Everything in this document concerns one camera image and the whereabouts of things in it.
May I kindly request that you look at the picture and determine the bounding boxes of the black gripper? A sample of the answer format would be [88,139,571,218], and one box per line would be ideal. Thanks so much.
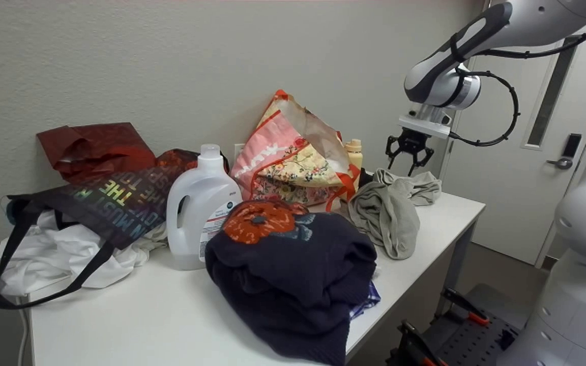
[384,128,438,176]

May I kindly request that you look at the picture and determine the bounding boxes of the gray cloth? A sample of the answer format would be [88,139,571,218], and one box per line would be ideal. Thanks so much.
[346,166,443,261]

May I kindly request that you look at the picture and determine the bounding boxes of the navy blue clothing pile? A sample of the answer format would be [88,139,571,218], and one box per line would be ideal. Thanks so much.
[204,212,380,366]

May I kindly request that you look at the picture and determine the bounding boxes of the white door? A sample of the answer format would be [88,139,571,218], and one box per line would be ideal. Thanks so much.
[440,26,586,266]

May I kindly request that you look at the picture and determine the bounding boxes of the blue patterned cloth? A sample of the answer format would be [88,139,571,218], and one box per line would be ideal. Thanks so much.
[344,283,383,320]

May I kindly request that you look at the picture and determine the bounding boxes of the orange patterned cloth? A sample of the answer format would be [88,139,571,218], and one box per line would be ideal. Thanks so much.
[220,196,311,245]

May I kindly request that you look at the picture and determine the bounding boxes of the black tool cart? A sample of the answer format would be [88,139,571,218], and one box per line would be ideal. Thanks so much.
[386,283,523,366]

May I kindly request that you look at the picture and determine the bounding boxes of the white detergent jug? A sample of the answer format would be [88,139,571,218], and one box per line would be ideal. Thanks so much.
[164,143,244,271]

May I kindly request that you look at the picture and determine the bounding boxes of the black tote bag rainbow lettering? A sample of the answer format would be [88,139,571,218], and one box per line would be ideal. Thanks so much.
[0,164,187,310]

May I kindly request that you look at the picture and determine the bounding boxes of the dark red paper bag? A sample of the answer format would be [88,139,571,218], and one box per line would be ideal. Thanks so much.
[35,120,202,184]

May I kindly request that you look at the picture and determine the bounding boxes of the white table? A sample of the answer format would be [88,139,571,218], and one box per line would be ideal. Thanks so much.
[0,191,488,366]

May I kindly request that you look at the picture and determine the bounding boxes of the white crumpled cloth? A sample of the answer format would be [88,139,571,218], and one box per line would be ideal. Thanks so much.
[0,207,171,305]

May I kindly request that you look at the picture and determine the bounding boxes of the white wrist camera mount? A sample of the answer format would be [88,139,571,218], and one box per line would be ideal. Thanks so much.
[396,103,456,143]

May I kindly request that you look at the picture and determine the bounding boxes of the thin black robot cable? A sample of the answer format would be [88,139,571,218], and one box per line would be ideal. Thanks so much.
[450,4,586,149]

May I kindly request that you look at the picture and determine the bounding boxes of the floral tote bag orange handles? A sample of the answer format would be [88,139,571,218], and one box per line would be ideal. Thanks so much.
[227,87,367,214]

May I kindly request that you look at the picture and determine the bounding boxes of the metal door handle lock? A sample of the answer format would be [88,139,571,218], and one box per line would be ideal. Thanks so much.
[545,132,584,173]

